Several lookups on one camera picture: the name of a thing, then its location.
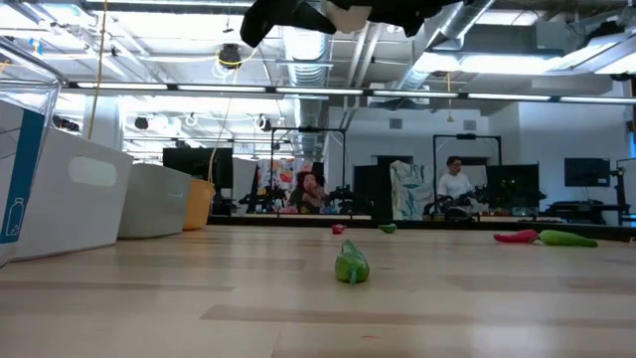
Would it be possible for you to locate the long LED light bar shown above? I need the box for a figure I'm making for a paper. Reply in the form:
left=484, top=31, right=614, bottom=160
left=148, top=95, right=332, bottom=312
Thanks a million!
left=62, top=81, right=636, bottom=105

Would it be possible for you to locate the white patterned cloth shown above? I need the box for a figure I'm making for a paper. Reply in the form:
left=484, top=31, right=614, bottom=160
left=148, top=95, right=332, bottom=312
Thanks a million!
left=390, top=159, right=434, bottom=221

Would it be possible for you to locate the black monitor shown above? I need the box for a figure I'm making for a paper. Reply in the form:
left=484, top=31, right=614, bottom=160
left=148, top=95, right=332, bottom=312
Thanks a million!
left=485, top=163, right=542, bottom=210
left=162, top=147, right=235, bottom=191

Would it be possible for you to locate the person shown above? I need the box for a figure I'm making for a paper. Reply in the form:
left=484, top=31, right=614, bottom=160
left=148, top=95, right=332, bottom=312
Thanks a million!
left=435, top=155, right=476, bottom=210
left=296, top=170, right=328, bottom=216

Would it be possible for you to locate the orange plastic bin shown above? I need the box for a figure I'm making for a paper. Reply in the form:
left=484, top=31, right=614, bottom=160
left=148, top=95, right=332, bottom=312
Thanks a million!
left=182, top=178, right=217, bottom=232

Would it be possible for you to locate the grey plastic bin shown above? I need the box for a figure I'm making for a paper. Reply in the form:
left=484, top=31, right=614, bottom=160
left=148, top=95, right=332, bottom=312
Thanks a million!
left=117, top=162, right=194, bottom=240

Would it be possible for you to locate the white plastic bin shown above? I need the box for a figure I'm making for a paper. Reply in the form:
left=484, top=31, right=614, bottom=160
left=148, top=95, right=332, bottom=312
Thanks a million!
left=13, top=127, right=135, bottom=264

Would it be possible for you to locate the clear plastic bin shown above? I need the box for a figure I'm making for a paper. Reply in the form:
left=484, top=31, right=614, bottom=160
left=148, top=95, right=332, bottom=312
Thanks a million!
left=0, top=37, right=70, bottom=269

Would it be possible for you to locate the wide silver ventilation duct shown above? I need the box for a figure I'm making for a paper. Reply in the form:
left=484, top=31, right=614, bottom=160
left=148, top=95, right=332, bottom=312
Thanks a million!
left=276, top=22, right=333, bottom=160

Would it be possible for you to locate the slanted silver ventilation duct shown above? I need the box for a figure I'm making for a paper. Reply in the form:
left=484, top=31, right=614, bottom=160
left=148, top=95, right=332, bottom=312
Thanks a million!
left=397, top=0, right=498, bottom=93

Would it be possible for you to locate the black ceiling camera dome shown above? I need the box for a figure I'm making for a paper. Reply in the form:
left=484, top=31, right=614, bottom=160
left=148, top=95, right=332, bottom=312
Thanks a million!
left=217, top=43, right=244, bottom=71

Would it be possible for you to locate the black station frame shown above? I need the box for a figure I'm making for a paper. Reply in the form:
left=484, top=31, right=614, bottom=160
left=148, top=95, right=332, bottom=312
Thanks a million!
left=432, top=132, right=503, bottom=210
left=269, top=126, right=348, bottom=218

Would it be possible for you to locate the dark wall screen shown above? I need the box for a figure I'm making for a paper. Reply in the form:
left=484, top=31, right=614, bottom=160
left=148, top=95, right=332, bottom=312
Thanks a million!
left=563, top=157, right=612, bottom=189

